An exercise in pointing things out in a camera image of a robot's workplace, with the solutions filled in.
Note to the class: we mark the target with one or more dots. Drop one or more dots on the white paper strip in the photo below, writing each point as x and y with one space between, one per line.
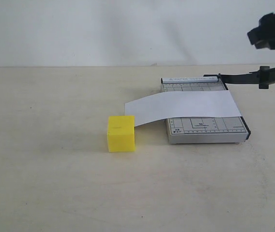
174 104

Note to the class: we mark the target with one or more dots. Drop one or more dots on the grey metal paper cutter base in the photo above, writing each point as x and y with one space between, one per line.
197 130

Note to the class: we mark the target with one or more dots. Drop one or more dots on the yellow cube block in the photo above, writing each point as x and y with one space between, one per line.
121 134

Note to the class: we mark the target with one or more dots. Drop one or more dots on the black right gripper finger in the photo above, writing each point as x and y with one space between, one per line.
263 36

